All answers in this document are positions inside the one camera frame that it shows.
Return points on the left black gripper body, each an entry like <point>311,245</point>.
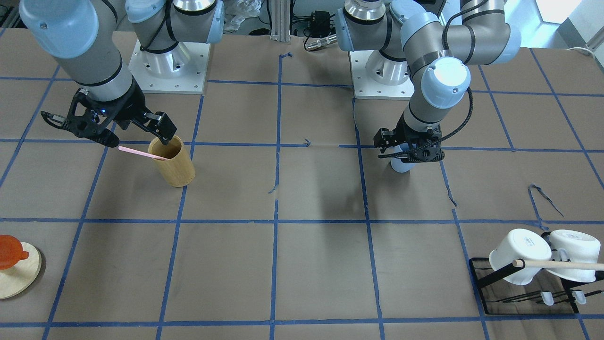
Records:
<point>386,139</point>

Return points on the white mug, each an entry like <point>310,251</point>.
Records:
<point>577,247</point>
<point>519,244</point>

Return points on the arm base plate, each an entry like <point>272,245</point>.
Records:
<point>180,71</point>
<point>376,77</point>

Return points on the pink chopstick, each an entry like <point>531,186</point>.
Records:
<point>141,153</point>

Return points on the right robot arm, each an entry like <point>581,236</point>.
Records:
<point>78,35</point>

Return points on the white mug near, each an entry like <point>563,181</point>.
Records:
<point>519,244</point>

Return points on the white mug far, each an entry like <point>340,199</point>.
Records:
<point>577,247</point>

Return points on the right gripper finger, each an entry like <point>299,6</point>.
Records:
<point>159,124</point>
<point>85,126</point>

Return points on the aluminium frame post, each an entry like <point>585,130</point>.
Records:
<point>280,20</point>

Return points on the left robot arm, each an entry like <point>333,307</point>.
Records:
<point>437,58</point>

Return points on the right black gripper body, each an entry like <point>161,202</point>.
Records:
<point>128,105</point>

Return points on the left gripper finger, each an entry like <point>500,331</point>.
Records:
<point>386,138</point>

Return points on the bamboo cup holder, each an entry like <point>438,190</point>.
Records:
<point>177,169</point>

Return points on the black wire mug rack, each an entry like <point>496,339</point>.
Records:
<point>524,287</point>

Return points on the wooden cup tree stand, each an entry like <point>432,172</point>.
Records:
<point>19,277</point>

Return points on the orange cup on stand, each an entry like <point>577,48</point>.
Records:
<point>11,251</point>

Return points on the light blue plastic cup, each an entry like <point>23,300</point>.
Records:
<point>397,164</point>

